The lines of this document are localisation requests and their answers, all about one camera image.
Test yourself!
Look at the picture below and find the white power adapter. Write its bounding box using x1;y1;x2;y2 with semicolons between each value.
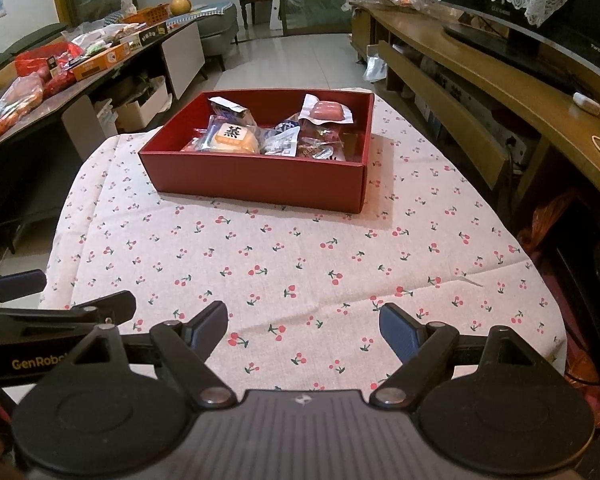
573;92;600;114

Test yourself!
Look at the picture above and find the clear sausage packet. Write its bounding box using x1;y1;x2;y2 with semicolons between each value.
298;94;355;124

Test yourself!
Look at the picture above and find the open cardboard box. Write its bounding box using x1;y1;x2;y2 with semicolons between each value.
112;76;173;133

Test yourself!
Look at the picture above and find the red plastic bag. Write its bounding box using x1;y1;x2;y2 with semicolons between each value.
14;42;86;96

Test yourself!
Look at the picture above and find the orange basket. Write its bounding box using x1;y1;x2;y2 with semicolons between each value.
121;4;173;26

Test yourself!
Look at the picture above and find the orange cardboard box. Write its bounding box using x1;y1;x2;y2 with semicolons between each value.
71;40;133;82

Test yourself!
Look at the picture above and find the red cardboard box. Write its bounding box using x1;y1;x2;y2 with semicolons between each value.
138;88;376;215

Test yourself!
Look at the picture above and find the grey armchair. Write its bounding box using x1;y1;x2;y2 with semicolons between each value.
197;2;241;71

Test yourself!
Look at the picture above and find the white power strip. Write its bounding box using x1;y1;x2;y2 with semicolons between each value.
505;135;536;171

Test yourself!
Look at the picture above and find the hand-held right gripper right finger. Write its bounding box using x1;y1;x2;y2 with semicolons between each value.
369;302;563;407

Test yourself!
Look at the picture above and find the dark desk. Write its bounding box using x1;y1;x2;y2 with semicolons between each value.
0;20;206;256

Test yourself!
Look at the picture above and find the clear steamed cake packet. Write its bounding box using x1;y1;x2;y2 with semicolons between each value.
182;116;263;155

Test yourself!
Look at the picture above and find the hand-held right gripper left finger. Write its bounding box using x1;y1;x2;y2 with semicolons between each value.
40;301;238;407

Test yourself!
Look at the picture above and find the orange plastic bag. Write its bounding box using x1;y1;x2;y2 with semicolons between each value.
517;192;581;261

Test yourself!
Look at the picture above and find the clear bag of orange snacks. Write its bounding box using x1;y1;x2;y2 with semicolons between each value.
0;72;46;150

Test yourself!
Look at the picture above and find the silver foil bag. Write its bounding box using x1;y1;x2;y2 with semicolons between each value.
364;55;388;83

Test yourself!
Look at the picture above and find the blue and orange snack packet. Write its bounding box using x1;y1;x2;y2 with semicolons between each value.
208;97;258;128

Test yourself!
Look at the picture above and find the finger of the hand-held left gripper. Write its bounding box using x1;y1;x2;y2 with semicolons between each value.
0;269;47;303
0;290;137;333

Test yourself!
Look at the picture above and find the wooden tv stand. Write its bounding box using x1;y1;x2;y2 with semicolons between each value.
350;0;600;221

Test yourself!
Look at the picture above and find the cherry print tablecloth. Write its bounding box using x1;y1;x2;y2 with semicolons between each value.
39;92;568;401

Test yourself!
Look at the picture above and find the small white snack packet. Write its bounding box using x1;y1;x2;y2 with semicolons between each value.
261;119;302;157

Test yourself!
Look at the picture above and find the dark printed box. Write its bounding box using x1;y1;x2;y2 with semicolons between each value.
130;25;168;48

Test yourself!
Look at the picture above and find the white plastic bag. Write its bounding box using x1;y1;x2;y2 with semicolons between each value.
72;20;131;51

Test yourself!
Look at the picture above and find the grey green sofa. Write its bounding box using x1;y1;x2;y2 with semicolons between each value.
0;22;73;91

